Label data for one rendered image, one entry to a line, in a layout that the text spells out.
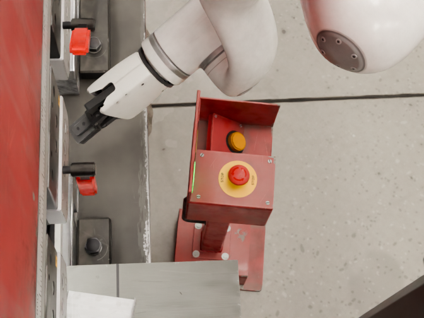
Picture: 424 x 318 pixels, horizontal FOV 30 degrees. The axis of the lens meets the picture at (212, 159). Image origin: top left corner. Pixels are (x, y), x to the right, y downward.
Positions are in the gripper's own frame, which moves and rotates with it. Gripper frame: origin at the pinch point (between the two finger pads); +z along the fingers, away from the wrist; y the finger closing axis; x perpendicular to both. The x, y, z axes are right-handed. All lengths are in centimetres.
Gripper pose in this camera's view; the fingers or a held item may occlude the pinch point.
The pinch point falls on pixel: (84, 129)
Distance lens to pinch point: 124.3
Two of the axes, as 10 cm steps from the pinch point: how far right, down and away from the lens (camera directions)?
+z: -7.5, 6.0, 2.7
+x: 5.4, 8.0, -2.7
